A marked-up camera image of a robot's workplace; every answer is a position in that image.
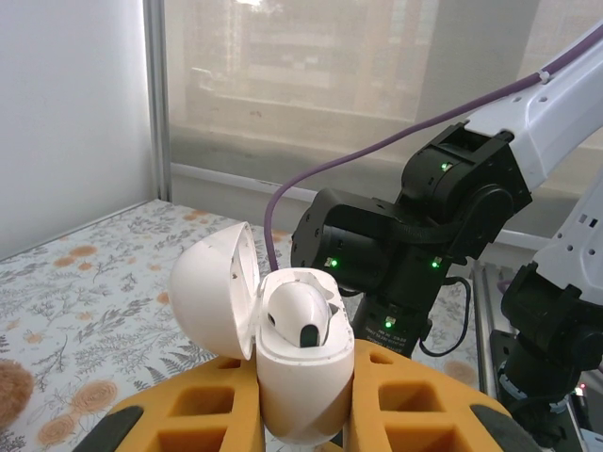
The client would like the aluminium frame post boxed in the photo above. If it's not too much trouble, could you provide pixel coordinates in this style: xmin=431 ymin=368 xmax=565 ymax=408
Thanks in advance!
xmin=143 ymin=0 xmax=173 ymax=202

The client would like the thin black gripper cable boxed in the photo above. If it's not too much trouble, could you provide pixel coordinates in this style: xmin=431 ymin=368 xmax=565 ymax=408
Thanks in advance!
xmin=417 ymin=275 xmax=473 ymax=359

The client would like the long aluminium base rail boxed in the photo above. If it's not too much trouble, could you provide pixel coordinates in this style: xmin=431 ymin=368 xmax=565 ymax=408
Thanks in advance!
xmin=473 ymin=263 xmax=508 ymax=401

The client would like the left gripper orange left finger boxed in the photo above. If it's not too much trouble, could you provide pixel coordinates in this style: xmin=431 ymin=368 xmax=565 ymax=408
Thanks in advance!
xmin=107 ymin=355 xmax=266 ymax=452

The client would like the aluminium side frame rail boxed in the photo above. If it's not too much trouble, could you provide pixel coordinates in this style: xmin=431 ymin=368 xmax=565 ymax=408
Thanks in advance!
xmin=169 ymin=162 xmax=603 ymax=250

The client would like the white earbud charging case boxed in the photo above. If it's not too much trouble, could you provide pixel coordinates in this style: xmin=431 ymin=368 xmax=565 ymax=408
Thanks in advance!
xmin=168 ymin=221 xmax=355 ymax=446

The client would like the floral patterned tablecloth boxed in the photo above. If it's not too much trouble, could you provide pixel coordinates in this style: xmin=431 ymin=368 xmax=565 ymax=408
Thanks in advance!
xmin=0 ymin=200 xmax=481 ymax=452

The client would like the brown teddy bear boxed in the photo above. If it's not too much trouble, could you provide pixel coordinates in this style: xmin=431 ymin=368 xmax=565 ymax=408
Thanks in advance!
xmin=0 ymin=358 xmax=35 ymax=418

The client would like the white wireless earbud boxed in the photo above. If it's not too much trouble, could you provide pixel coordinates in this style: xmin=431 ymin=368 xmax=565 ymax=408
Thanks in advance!
xmin=266 ymin=283 xmax=334 ymax=349

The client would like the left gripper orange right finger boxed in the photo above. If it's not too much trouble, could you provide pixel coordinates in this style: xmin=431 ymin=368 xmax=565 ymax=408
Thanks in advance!
xmin=347 ymin=337 xmax=515 ymax=452

